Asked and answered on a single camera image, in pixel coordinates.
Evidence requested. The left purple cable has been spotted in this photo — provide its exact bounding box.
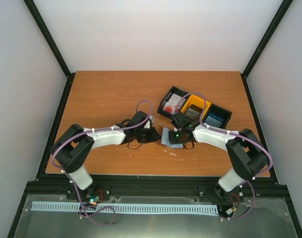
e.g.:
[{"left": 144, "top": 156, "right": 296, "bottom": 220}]
[{"left": 51, "top": 100, "right": 153, "bottom": 227}]

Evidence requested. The yellow bin middle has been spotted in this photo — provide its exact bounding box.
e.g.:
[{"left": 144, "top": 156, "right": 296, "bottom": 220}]
[{"left": 180, "top": 94, "right": 212, "bottom": 121}]

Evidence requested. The blue card stack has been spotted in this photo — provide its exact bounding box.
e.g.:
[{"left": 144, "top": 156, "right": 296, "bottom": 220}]
[{"left": 204, "top": 113, "right": 225, "bottom": 128}]

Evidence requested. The purple cable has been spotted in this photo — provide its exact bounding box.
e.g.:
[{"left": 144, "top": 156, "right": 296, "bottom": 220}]
[
  {"left": 51, "top": 100, "right": 153, "bottom": 227},
  {"left": 177, "top": 92, "right": 274, "bottom": 221}
]

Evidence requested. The dark grey card stack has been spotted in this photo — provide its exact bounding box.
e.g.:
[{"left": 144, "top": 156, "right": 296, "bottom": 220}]
[{"left": 185, "top": 104, "right": 203, "bottom": 121}]

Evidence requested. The black bin right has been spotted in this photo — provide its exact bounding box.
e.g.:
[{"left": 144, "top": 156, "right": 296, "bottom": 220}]
[{"left": 203, "top": 104, "right": 232, "bottom": 129}]

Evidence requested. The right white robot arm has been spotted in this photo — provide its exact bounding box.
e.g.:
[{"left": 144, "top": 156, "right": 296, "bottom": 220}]
[{"left": 169, "top": 112, "right": 273, "bottom": 192}]

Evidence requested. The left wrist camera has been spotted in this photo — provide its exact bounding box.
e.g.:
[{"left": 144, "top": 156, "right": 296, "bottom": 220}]
[{"left": 144, "top": 116, "right": 155, "bottom": 129}]

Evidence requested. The red white card stack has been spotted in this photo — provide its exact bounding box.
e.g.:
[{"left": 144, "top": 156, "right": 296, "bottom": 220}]
[{"left": 163, "top": 94, "right": 185, "bottom": 115}]

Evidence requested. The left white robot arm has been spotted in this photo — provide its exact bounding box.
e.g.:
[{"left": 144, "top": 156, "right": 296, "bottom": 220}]
[{"left": 51, "top": 111, "right": 161, "bottom": 200}]

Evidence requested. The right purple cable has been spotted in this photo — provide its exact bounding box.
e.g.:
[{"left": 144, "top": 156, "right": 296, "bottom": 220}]
[{"left": 177, "top": 92, "right": 274, "bottom": 221}]

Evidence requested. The black bin left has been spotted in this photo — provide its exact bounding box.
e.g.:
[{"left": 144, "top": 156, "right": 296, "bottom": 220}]
[{"left": 157, "top": 86, "right": 189, "bottom": 119}]

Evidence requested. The brown leather card holder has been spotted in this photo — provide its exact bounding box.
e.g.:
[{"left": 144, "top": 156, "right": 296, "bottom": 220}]
[{"left": 161, "top": 127, "right": 183, "bottom": 149}]

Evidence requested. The black bin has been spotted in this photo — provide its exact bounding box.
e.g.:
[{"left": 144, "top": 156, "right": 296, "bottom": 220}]
[
  {"left": 157, "top": 86, "right": 189, "bottom": 119},
  {"left": 203, "top": 104, "right": 232, "bottom": 129}
]

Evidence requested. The light blue cable duct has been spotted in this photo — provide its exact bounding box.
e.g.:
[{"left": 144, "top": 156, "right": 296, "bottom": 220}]
[{"left": 31, "top": 201, "right": 218, "bottom": 216}]

